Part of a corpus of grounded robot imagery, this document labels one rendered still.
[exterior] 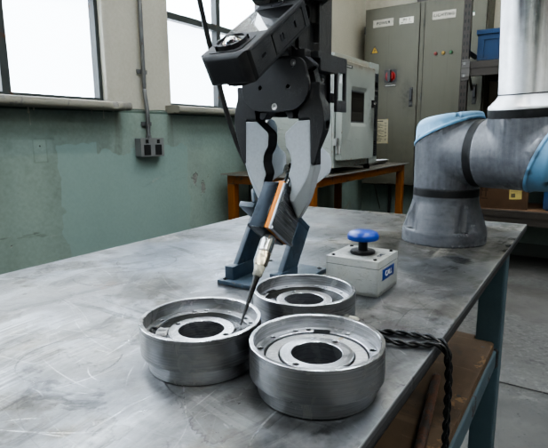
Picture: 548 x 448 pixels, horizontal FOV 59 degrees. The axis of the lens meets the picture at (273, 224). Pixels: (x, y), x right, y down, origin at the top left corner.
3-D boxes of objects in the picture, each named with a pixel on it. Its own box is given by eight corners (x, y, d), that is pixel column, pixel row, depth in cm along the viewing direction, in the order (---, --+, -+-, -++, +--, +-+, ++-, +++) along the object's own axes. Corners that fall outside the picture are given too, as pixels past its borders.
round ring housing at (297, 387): (386, 434, 32) (388, 377, 31) (234, 417, 34) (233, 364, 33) (382, 362, 42) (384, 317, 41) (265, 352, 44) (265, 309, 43)
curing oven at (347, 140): (344, 174, 263) (346, 50, 251) (253, 171, 295) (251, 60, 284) (385, 167, 313) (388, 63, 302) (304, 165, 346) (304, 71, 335)
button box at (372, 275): (377, 298, 59) (378, 259, 58) (325, 288, 62) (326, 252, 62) (400, 281, 65) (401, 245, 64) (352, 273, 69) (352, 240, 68)
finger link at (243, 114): (281, 166, 47) (289, 74, 45) (271, 168, 46) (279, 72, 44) (242, 160, 49) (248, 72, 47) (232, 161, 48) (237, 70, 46)
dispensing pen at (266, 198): (215, 314, 42) (274, 148, 47) (239, 326, 45) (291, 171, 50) (235, 318, 41) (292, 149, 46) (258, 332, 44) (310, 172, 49)
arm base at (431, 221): (415, 228, 101) (417, 181, 100) (493, 236, 93) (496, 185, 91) (390, 242, 89) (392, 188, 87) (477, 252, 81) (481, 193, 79)
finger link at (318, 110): (336, 163, 44) (326, 62, 43) (328, 164, 42) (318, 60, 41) (290, 167, 46) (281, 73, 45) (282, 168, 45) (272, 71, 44)
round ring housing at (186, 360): (127, 392, 38) (123, 343, 37) (154, 337, 48) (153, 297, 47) (262, 388, 38) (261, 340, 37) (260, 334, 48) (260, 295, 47)
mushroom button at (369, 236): (370, 273, 60) (371, 234, 59) (341, 268, 62) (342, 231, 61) (382, 266, 63) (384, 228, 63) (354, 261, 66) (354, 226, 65)
